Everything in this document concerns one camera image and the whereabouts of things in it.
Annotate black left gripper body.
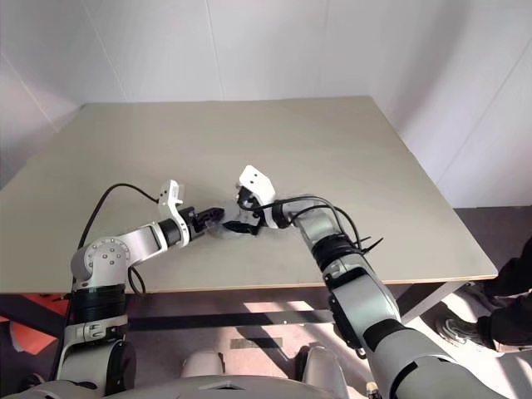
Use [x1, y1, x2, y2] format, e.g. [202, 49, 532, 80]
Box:
[183, 206, 209, 241]

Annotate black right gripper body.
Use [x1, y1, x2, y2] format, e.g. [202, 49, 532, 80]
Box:
[235, 186, 264, 219]

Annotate round motor housing copper windings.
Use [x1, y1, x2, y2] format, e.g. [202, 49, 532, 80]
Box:
[209, 219, 259, 241]

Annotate black table crossbar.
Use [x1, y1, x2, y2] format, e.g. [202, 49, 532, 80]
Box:
[124, 309, 337, 333]

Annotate pale rounded robot leg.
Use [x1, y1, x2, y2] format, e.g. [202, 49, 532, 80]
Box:
[180, 351, 228, 379]
[295, 344, 346, 399]

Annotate grey rounded robot torso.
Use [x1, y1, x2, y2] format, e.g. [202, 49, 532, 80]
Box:
[24, 373, 346, 399]

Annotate grey table leg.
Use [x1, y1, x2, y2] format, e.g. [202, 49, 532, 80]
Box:
[394, 281, 461, 326]

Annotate orange object under table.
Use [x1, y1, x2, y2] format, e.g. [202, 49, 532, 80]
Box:
[0, 293, 71, 354]

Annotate grey sneaker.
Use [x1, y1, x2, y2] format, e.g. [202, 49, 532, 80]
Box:
[431, 316, 495, 349]

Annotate person in black clothes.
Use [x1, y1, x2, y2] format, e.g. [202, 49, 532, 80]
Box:
[475, 236, 532, 354]

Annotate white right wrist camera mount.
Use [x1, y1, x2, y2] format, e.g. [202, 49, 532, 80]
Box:
[232, 165, 288, 229]

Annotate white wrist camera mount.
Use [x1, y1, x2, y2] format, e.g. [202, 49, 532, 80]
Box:
[232, 165, 288, 229]
[156, 179, 193, 243]

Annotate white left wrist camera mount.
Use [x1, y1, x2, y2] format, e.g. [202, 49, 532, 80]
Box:
[156, 179, 193, 243]

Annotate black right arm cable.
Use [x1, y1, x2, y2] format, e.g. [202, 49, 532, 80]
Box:
[249, 194, 367, 259]

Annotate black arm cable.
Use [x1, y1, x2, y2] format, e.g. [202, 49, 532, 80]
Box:
[57, 183, 163, 362]
[249, 194, 367, 259]

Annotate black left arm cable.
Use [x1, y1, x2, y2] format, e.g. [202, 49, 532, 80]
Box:
[57, 183, 163, 362]

